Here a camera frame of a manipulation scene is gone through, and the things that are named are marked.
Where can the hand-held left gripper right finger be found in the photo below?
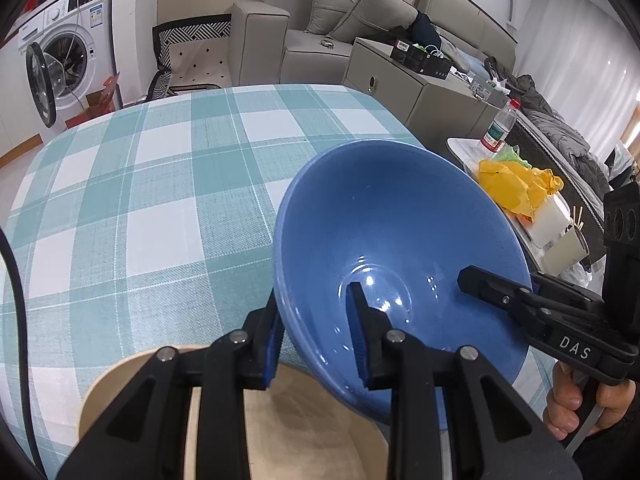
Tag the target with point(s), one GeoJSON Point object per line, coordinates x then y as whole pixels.
{"type": "Point", "coordinates": [357, 340]}

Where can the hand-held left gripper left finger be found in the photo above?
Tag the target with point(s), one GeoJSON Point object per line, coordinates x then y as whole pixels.
{"type": "Point", "coordinates": [272, 355]}

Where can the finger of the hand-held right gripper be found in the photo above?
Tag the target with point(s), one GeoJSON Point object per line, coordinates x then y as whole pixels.
{"type": "Point", "coordinates": [570, 297]}
{"type": "Point", "coordinates": [500, 292]}

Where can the cream plate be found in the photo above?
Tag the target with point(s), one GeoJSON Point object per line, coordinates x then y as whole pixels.
{"type": "Point", "coordinates": [300, 435]}

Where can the blue bowl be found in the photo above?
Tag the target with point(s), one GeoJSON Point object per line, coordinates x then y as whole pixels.
{"type": "Point", "coordinates": [400, 220]}

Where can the person's right forearm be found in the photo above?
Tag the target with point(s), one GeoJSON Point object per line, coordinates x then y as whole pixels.
{"type": "Point", "coordinates": [615, 452]}

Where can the person's right hand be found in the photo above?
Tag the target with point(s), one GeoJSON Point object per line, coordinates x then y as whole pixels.
{"type": "Point", "coordinates": [560, 400]}

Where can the beige paper cup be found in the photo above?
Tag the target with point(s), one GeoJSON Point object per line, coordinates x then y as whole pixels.
{"type": "Point", "coordinates": [565, 255]}

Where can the white paper cup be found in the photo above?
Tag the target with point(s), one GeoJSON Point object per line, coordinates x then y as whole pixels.
{"type": "Point", "coordinates": [550, 220]}

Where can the yellow plastic bag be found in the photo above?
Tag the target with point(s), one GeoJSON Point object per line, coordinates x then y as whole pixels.
{"type": "Point", "coordinates": [510, 185]}

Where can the green packet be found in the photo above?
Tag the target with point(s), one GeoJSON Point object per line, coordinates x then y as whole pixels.
{"type": "Point", "coordinates": [515, 156]}

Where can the clear bottle with red cap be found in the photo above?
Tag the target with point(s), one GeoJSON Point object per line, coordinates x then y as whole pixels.
{"type": "Point", "coordinates": [497, 130]}

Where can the dark grey blanket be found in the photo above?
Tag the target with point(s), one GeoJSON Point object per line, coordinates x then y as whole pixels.
{"type": "Point", "coordinates": [560, 130]}

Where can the clear plastic box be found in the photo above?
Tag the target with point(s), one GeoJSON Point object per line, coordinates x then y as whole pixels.
{"type": "Point", "coordinates": [490, 91]}

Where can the grey side cabinet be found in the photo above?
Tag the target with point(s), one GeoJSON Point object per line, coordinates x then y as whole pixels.
{"type": "Point", "coordinates": [390, 85]}

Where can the black box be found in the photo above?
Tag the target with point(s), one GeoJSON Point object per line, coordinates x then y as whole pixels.
{"type": "Point", "coordinates": [420, 62]}

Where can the black jacket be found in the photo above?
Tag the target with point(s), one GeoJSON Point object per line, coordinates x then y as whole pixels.
{"type": "Point", "coordinates": [427, 30]}

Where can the metal keys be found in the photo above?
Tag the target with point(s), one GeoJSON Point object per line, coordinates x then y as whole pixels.
{"type": "Point", "coordinates": [327, 44]}

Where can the grey cushion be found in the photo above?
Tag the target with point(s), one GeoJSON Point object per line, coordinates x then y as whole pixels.
{"type": "Point", "coordinates": [327, 5]}
{"type": "Point", "coordinates": [375, 15]}

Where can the red cardboard box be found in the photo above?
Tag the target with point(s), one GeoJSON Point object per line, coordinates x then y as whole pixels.
{"type": "Point", "coordinates": [107, 92]}

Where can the grey sofa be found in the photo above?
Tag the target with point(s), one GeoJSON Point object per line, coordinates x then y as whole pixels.
{"type": "Point", "coordinates": [260, 45]}

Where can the white washing machine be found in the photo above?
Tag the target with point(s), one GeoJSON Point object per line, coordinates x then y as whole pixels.
{"type": "Point", "coordinates": [97, 70]}

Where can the white kitchen counter cabinet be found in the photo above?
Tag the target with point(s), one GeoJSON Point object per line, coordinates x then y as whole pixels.
{"type": "Point", "coordinates": [15, 110]}

